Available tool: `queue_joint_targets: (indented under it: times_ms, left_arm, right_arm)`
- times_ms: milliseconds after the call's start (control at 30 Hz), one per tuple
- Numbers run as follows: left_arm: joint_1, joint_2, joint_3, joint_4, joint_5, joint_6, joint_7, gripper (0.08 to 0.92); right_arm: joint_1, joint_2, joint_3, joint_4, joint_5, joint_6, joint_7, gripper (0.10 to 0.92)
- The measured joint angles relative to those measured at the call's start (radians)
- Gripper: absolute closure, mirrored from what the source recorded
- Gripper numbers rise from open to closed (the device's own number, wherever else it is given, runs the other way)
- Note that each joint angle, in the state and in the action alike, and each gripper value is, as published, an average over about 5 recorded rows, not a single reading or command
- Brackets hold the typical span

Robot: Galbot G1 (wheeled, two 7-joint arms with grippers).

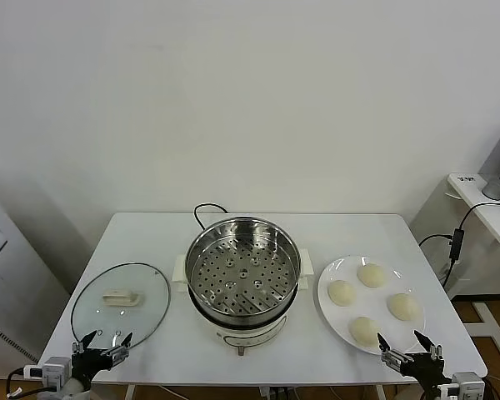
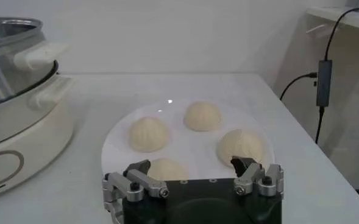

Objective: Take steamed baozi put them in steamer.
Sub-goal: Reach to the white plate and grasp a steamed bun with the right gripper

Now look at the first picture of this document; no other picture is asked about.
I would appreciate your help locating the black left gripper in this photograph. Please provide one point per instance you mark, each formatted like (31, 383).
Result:
(89, 364)

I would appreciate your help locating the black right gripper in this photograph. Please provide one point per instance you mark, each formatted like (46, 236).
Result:
(425, 368)

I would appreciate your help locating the white steamed baozi bun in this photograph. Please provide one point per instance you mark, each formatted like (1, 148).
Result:
(403, 306)
(363, 330)
(371, 275)
(341, 293)

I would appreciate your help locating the glass pot lid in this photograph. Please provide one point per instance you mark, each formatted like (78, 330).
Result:
(123, 299)

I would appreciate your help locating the perforated steel steamer basket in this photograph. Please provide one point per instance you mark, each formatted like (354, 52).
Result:
(241, 287)

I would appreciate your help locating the white round plate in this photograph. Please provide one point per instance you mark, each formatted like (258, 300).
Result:
(337, 318)

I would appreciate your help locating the white cabinet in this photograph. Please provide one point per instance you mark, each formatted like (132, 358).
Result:
(8, 283)

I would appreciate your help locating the black power adapter brick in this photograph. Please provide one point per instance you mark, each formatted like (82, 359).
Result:
(456, 243)

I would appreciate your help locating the cream electric cooker base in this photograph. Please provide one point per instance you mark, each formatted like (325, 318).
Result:
(250, 338)

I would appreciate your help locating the white side desk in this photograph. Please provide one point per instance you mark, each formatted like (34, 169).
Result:
(491, 221)

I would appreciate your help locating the grey computer mouse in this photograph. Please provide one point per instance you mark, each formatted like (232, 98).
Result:
(495, 189)

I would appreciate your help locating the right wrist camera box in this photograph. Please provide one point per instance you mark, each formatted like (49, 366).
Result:
(464, 385)

